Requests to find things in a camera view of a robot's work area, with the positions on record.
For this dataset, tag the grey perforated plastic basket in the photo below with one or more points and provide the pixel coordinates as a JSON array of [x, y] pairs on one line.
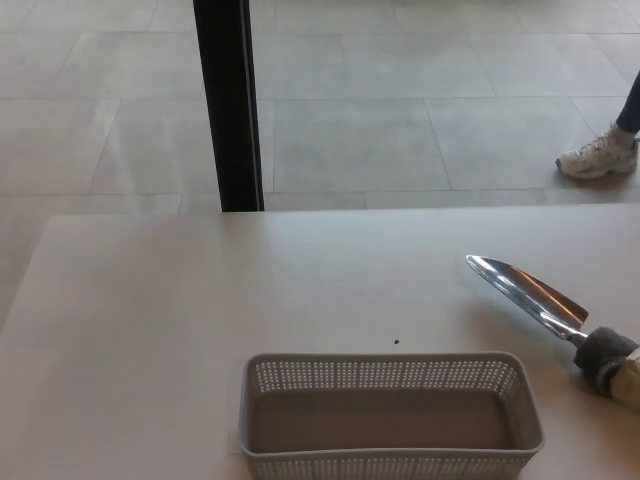
[[380, 425]]

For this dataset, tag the white sneaker of person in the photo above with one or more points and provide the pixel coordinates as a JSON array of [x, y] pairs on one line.
[[600, 155]]

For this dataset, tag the black vertical door frame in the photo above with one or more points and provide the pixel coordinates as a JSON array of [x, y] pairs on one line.
[[227, 100]]

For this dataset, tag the person leg dark trousers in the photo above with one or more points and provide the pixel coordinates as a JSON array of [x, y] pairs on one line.
[[631, 110]]

